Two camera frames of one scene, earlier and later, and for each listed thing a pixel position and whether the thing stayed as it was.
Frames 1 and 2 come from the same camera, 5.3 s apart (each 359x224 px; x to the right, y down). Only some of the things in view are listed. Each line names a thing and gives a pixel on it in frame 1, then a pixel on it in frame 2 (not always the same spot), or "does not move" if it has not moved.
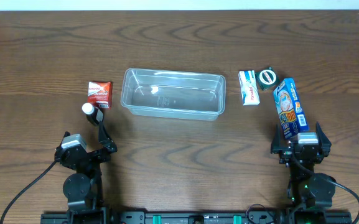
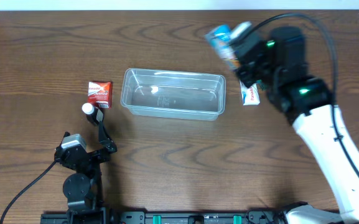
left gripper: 93,154 does not move
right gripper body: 282,149 -> 246,58
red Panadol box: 100,94 does not move
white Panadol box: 249,88 does not move
